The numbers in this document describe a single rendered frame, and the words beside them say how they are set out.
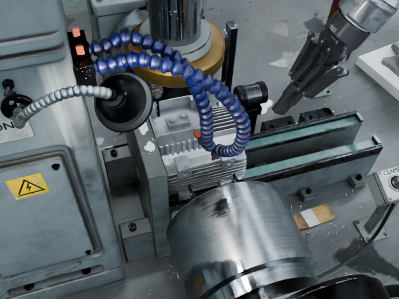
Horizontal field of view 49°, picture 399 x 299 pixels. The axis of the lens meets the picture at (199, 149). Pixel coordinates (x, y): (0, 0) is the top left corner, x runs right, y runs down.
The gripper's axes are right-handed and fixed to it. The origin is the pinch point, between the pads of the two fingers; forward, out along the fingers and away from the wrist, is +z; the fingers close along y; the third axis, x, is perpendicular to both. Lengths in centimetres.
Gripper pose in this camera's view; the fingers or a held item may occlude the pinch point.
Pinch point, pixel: (287, 100)
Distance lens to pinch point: 93.7
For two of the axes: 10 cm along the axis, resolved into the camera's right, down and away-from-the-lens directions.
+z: -5.0, 6.6, 5.6
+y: 3.1, 7.4, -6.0
